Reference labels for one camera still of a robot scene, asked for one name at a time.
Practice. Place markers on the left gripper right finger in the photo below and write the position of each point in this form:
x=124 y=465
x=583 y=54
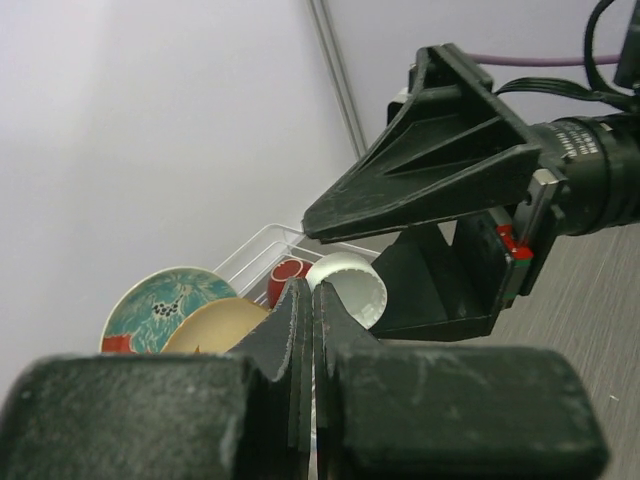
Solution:
x=446 y=412

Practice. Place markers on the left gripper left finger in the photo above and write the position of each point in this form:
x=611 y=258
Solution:
x=244 y=414

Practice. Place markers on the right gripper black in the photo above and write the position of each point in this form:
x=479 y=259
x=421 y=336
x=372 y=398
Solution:
x=452 y=149

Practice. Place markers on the white bottle cap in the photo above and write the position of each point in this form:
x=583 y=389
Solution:
x=361 y=290

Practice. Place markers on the beige bird plate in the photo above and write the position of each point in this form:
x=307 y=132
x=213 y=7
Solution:
x=216 y=327

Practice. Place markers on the red teal floral plate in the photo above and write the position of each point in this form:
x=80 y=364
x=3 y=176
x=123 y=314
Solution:
x=149 y=312

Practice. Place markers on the red bowl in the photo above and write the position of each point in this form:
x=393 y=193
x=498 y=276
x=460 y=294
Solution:
x=280 y=274

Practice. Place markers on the white wire dish rack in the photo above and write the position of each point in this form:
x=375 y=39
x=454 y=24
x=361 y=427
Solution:
x=247 y=270

